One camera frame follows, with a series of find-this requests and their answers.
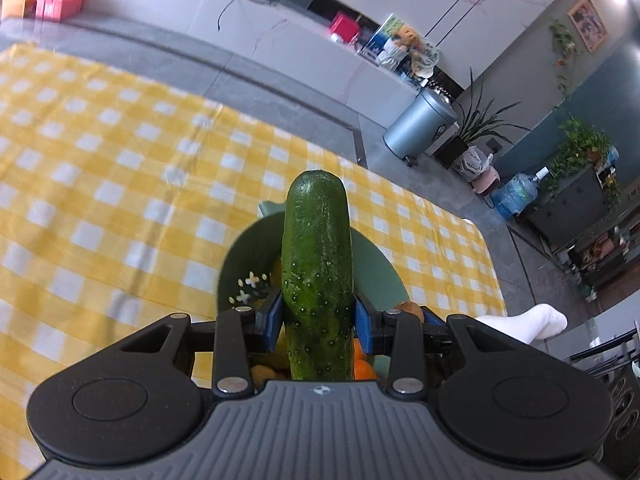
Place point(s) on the pink small heater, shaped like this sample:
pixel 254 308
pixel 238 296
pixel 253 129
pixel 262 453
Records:
pixel 486 181

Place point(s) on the person's white sock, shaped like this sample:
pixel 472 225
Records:
pixel 540 320

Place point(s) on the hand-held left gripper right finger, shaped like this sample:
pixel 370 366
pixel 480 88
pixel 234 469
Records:
pixel 364 329

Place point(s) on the yellow checkered tablecloth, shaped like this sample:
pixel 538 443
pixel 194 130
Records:
pixel 125 160

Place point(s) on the brown kiwi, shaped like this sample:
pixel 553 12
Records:
pixel 410 308

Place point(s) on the silver pedal trash can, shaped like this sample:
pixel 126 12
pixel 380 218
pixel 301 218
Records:
pixel 425 125

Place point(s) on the hanging ivy plant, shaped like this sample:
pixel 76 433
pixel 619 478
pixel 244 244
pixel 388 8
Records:
pixel 565 55

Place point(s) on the white plastic bag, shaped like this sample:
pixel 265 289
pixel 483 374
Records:
pixel 471 164

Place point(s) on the blue water jug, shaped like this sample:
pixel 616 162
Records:
pixel 515 195

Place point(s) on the bushy green potted plant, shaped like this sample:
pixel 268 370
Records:
pixel 580 152

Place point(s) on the white marble tv cabinet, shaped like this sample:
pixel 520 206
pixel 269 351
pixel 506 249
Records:
pixel 280 25

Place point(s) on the painted canvas picture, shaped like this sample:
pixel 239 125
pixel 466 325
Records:
pixel 380 32

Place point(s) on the tall leafy potted plant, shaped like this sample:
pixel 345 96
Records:
pixel 475 120

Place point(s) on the dark low cabinet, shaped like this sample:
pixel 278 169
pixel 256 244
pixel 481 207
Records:
pixel 565 210

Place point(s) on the green colander bowl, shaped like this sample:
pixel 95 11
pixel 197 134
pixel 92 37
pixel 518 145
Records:
pixel 372 270

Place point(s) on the green cucumber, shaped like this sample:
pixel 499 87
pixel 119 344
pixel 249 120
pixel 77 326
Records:
pixel 317 270

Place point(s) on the brown teddy bear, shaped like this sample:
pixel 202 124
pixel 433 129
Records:
pixel 409 37

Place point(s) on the framed wall picture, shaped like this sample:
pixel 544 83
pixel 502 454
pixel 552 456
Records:
pixel 587 22

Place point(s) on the small orange tangerine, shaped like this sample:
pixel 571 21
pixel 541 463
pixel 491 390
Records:
pixel 267 372

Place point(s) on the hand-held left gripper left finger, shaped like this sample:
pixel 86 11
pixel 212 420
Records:
pixel 272 321

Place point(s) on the orange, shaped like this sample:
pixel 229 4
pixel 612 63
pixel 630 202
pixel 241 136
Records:
pixel 366 366

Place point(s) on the round paper fan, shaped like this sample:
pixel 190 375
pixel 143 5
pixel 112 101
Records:
pixel 429 57

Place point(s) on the red box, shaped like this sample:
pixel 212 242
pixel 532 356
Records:
pixel 344 29

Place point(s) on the orange cardboard box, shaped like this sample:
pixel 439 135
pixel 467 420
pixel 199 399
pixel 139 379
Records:
pixel 17 7

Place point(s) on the pink storage boxes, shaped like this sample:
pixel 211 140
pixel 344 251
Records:
pixel 62 1

